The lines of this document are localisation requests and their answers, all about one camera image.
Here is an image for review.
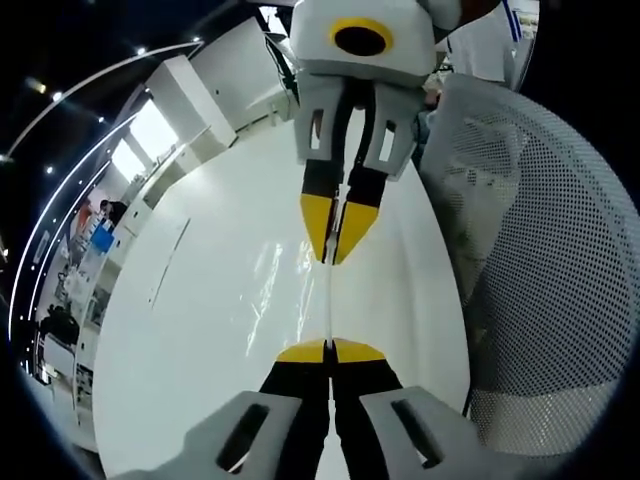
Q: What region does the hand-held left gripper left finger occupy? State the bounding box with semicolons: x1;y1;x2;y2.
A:
114;338;332;480

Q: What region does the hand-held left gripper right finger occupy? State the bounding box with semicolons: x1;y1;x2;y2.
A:
331;337;527;480

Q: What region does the white pillar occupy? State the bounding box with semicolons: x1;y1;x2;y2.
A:
143;24;289;162

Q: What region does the person's white shirt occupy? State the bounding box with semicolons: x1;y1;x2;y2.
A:
447;0;544;89

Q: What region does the grey mesh chair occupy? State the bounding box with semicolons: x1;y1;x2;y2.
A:
418;73;637;457

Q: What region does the blue box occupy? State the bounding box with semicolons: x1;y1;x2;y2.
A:
89;222;117;255

